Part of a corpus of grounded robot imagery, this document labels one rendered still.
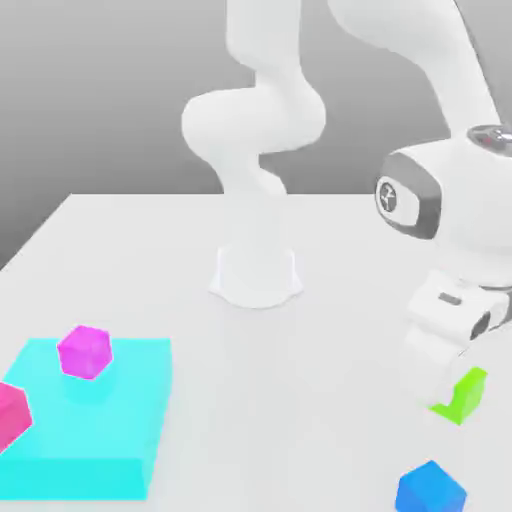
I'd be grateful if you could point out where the small magenta cube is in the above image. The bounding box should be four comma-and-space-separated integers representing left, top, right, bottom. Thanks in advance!
56, 324, 115, 382

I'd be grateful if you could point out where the small pink cube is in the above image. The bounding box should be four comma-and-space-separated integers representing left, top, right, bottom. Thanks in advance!
0, 381, 34, 456

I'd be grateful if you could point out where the small blue cube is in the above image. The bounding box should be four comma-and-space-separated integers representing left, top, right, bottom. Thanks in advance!
394, 459, 468, 512

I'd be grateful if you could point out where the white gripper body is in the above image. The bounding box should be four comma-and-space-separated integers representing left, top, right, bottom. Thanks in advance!
402, 270, 476, 363

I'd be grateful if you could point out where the small green cube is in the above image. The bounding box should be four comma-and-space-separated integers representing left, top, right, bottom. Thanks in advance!
427, 366, 489, 428

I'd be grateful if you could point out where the large cyan box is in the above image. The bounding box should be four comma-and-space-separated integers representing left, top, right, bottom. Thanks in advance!
0, 337, 174, 502

